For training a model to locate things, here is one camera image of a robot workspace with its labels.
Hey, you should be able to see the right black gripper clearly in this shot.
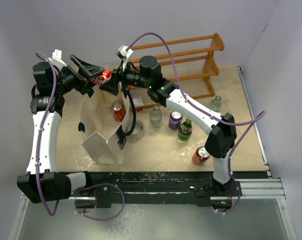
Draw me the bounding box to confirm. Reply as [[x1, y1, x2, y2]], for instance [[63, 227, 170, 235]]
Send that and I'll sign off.
[[101, 58, 152, 95]]

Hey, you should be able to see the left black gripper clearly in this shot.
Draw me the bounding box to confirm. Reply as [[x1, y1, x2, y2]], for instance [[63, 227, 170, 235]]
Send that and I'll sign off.
[[54, 55, 104, 96]]

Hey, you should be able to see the red cola can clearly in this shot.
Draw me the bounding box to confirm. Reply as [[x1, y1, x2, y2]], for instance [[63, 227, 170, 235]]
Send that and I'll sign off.
[[192, 146, 210, 166], [111, 101, 126, 122], [90, 70, 112, 85]]

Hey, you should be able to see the beige canvas tote bag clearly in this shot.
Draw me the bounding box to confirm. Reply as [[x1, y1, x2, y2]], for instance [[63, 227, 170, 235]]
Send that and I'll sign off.
[[80, 85, 131, 165]]

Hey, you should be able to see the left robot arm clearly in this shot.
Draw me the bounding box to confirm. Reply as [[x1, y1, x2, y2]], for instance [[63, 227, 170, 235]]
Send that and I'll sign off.
[[17, 55, 105, 204]]

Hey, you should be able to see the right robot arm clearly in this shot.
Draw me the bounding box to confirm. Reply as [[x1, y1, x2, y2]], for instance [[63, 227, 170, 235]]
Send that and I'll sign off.
[[99, 55, 237, 196]]

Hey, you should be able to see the white card on shelf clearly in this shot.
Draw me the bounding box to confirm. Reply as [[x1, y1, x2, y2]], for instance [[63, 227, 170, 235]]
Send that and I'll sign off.
[[133, 97, 144, 107]]

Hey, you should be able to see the clear tape roll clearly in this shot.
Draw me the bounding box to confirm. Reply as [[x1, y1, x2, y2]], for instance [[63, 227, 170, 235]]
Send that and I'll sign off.
[[128, 120, 145, 140]]

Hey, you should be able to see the clear glass bottle green cap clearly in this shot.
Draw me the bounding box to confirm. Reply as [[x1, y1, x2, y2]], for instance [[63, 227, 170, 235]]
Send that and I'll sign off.
[[149, 105, 162, 128]]

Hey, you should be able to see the purple Fanta can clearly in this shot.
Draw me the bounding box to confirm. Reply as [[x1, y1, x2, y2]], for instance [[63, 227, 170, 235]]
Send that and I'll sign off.
[[168, 110, 183, 130]]

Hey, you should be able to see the orange wooden shelf rack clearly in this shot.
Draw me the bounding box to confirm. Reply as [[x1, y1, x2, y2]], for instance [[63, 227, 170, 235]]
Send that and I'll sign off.
[[131, 33, 224, 99]]

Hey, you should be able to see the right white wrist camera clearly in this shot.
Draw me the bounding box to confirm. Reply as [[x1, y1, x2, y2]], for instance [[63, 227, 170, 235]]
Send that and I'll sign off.
[[116, 45, 133, 70]]

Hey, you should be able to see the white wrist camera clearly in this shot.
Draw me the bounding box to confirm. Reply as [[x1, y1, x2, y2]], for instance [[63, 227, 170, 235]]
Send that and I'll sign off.
[[50, 49, 67, 71], [116, 45, 133, 70]]

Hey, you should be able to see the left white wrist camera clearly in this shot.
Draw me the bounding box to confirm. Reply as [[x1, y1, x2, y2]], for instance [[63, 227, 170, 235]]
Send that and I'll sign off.
[[50, 49, 67, 71]]

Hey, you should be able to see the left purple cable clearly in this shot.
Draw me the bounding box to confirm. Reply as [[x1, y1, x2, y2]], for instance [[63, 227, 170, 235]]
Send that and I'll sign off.
[[35, 51, 60, 216]]

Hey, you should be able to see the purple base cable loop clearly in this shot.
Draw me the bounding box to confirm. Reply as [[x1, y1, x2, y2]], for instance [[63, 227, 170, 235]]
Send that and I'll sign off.
[[74, 184, 126, 222]]

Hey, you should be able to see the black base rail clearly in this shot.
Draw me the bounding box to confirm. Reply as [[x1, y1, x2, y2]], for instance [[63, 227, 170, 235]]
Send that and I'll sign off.
[[63, 171, 244, 208]]

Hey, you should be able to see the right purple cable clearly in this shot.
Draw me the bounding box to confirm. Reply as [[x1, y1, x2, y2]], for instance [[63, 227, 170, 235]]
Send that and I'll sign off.
[[127, 32, 266, 215]]

